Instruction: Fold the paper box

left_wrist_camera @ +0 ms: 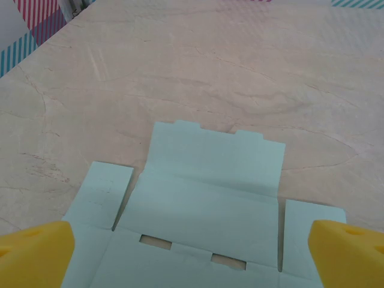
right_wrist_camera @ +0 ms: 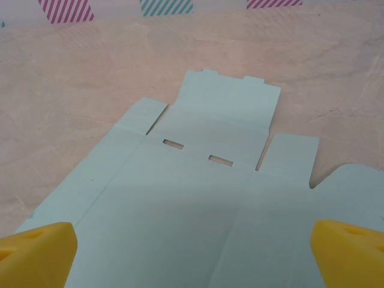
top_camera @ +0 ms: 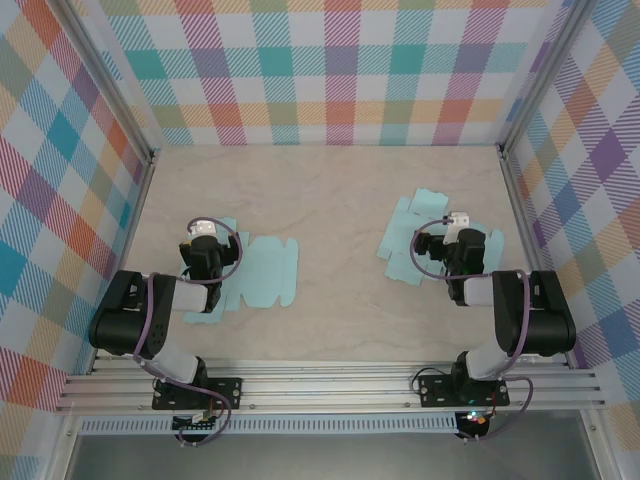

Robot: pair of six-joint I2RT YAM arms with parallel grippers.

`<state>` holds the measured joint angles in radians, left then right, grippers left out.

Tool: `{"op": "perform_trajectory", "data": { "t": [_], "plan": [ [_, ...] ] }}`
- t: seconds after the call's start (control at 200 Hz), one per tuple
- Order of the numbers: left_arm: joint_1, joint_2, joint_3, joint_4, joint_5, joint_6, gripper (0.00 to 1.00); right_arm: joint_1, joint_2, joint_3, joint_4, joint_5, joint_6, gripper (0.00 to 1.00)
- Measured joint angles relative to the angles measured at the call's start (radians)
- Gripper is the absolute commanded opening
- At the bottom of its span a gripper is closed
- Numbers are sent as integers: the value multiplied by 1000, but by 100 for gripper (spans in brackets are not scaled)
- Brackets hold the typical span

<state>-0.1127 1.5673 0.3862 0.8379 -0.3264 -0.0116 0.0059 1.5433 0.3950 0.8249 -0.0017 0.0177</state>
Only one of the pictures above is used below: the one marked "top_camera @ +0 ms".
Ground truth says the light blue paper box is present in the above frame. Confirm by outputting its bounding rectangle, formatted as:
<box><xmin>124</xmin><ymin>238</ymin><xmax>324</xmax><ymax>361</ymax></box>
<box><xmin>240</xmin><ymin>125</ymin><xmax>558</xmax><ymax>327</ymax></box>
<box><xmin>375</xmin><ymin>187</ymin><xmax>506</xmax><ymax>288</ymax></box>
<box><xmin>182</xmin><ymin>216</ymin><xmax>301</xmax><ymax>327</ymax></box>

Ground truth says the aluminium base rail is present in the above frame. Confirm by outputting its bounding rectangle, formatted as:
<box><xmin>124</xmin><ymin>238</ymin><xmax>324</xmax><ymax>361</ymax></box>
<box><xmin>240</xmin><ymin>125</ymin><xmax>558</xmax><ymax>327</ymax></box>
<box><xmin>54</xmin><ymin>355</ymin><xmax>607</xmax><ymax>414</ymax></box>

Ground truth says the aluminium side rail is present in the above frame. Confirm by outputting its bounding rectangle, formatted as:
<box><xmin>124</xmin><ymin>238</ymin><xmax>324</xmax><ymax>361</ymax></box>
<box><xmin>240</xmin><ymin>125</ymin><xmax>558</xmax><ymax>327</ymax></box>
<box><xmin>89</xmin><ymin>149</ymin><xmax>160</xmax><ymax>376</ymax></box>
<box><xmin>497</xmin><ymin>143</ymin><xmax>576</xmax><ymax>371</ymax></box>

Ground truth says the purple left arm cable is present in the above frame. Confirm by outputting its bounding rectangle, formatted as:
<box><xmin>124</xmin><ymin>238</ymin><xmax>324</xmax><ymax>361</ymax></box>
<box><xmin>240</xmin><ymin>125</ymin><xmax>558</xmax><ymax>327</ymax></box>
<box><xmin>133</xmin><ymin>215</ymin><xmax>245</xmax><ymax>448</ymax></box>

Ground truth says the white slotted cable duct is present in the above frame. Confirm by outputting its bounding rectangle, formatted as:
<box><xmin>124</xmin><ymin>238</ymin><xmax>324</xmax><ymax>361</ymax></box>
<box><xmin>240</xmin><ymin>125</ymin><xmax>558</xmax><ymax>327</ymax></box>
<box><xmin>79</xmin><ymin>412</ymin><xmax>459</xmax><ymax>436</ymax></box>

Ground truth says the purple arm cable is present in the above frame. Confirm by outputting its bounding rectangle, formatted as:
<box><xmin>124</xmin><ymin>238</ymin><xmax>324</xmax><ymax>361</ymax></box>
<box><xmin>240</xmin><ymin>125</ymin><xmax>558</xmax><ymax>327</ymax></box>
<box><xmin>409</xmin><ymin>214</ymin><xmax>534</xmax><ymax>444</ymax></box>
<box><xmin>133</xmin><ymin>215</ymin><xmax>245</xmax><ymax>448</ymax></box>

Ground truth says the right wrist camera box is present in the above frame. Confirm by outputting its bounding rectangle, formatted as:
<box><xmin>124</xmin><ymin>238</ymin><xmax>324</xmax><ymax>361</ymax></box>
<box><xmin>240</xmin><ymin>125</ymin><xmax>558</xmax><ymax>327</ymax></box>
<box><xmin>444</xmin><ymin>211</ymin><xmax>472</xmax><ymax>242</ymax></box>

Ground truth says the circuit board with lights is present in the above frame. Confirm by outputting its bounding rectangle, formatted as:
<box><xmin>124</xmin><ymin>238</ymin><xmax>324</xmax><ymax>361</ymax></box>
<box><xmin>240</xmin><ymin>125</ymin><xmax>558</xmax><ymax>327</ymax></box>
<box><xmin>458</xmin><ymin>409</ymin><xmax>490</xmax><ymax>432</ymax></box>

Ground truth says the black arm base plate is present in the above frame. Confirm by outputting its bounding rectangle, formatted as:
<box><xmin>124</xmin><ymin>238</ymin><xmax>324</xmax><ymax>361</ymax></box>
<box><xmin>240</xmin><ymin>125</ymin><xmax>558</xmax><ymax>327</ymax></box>
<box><xmin>418</xmin><ymin>374</ymin><xmax>511</xmax><ymax>407</ymax></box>
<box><xmin>152</xmin><ymin>377</ymin><xmax>244</xmax><ymax>411</ymax></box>

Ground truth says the small black circuit board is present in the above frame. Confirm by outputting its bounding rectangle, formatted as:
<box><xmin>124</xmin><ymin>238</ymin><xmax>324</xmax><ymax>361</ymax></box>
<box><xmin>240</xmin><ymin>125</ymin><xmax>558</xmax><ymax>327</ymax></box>
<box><xmin>172</xmin><ymin>412</ymin><xmax>222</xmax><ymax>434</ymax></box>

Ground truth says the grey metal sheet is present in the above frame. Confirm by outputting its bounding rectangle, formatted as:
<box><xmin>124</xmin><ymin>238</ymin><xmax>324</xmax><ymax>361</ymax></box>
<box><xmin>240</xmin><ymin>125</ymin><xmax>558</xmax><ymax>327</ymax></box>
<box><xmin>49</xmin><ymin>413</ymin><xmax>619</xmax><ymax>480</ymax></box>

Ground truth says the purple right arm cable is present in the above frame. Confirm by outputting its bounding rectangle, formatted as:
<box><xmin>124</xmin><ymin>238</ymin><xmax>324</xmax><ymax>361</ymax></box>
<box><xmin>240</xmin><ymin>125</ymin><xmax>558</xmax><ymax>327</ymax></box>
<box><xmin>409</xmin><ymin>214</ymin><xmax>534</xmax><ymax>444</ymax></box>

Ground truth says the thin black wire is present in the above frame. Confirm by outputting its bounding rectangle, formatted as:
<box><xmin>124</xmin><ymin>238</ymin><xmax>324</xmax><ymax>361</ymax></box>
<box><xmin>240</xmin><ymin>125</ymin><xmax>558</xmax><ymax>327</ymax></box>
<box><xmin>409</xmin><ymin>368</ymin><xmax>441</xmax><ymax>396</ymax></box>

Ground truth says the aluminium frame post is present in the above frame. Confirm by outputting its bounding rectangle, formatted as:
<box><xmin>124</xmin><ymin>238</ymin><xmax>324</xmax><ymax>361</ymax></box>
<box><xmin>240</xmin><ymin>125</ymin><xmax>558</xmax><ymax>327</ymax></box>
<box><xmin>497</xmin><ymin>0</ymin><xmax>599</xmax><ymax>156</ymax></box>
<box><xmin>52</xmin><ymin>0</ymin><xmax>162</xmax><ymax>166</ymax></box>

